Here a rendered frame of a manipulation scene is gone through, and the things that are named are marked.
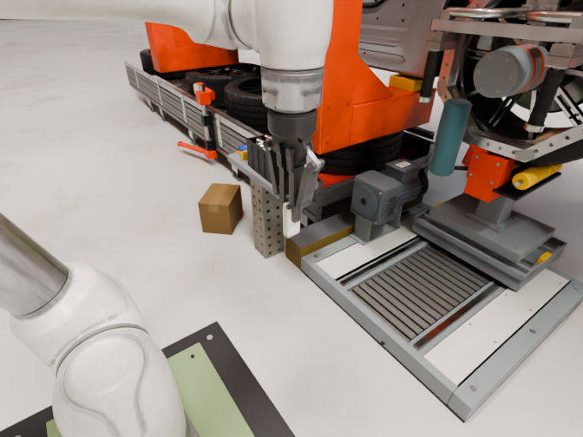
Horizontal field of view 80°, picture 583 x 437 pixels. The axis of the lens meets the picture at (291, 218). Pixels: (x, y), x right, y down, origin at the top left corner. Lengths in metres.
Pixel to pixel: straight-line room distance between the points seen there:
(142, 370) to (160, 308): 0.95
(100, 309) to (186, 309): 0.81
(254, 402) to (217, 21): 0.73
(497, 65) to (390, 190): 0.53
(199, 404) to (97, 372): 0.30
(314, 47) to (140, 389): 0.51
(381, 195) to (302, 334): 0.61
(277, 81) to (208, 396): 0.62
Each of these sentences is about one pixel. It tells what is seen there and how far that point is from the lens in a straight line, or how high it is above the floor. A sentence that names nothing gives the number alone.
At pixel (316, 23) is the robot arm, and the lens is 0.49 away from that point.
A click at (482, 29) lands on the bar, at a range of 1.19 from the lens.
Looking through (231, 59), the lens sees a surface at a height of 0.56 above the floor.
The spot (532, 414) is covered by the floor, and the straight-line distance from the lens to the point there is 1.38.
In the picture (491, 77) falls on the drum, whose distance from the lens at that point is 1.23.
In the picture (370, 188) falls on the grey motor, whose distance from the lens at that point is 1.43.
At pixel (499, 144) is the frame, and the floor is 0.61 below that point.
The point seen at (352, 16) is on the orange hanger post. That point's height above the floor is 0.98.
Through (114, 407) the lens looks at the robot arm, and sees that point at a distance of 0.56.
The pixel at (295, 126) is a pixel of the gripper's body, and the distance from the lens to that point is 0.52.
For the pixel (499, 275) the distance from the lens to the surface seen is 1.60.
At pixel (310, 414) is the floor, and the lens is 1.18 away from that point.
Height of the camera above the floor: 1.05
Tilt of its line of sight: 33 degrees down
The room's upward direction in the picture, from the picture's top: straight up
